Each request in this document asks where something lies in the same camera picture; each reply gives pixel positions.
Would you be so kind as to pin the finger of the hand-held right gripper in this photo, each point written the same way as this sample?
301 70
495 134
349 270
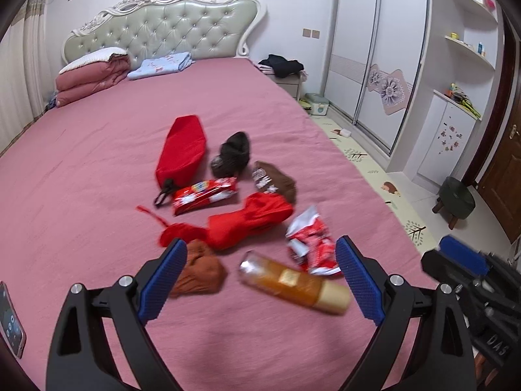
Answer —
464 252
437 264

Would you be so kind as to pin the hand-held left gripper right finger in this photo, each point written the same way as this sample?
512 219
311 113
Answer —
360 283

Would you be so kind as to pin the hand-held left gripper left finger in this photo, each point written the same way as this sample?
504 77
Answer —
163 281

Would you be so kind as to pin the orange-brown sock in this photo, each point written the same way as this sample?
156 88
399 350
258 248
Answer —
203 273

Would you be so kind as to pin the red white wrapper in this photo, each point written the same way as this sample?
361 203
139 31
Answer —
313 244

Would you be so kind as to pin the amber bottle with cream cap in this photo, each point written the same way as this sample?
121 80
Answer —
293 283

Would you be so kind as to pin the red snack packet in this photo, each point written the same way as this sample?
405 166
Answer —
203 194

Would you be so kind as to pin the red cloth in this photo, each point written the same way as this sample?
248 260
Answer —
248 220

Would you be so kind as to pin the brown labelled sock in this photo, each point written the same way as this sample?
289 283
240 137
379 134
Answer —
279 181

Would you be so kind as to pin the dark brown knit sock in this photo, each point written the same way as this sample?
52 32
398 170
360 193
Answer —
232 152

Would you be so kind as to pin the green round stool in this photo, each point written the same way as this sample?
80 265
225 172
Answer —
456 197

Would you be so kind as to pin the brown wooden door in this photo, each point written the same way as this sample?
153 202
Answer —
502 179

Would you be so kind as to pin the white cabinet with stickers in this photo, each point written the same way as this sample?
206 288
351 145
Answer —
439 142

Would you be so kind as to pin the bed with pink sheet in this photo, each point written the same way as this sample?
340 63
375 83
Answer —
101 163

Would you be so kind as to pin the small white box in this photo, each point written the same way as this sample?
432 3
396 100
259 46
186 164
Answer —
345 132

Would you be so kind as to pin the clutter on cabinet top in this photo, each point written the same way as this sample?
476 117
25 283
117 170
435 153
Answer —
462 99

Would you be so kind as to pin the smartphone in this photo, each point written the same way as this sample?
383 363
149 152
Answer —
10 321

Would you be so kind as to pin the green white storage box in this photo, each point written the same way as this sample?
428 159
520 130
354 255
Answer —
318 104

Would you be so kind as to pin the grey nightstand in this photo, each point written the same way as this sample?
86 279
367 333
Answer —
290 85

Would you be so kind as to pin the folded pink quilt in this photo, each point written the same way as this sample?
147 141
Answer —
91 79

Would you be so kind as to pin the folded blue blanket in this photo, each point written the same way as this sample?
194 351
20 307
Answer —
160 65

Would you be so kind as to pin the black clothes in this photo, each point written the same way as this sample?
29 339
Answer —
283 65

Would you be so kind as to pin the white sliding wardrobe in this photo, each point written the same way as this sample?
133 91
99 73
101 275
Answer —
366 40

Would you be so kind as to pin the tufted bed headboard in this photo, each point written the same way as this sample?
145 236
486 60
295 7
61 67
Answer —
163 24

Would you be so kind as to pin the beige curtain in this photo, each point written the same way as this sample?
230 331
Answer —
20 61

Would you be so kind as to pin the curved white wall shelf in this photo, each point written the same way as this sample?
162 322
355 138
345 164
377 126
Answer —
474 2
468 51

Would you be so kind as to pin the wall switch plate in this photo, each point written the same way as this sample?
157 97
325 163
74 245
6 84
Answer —
311 33

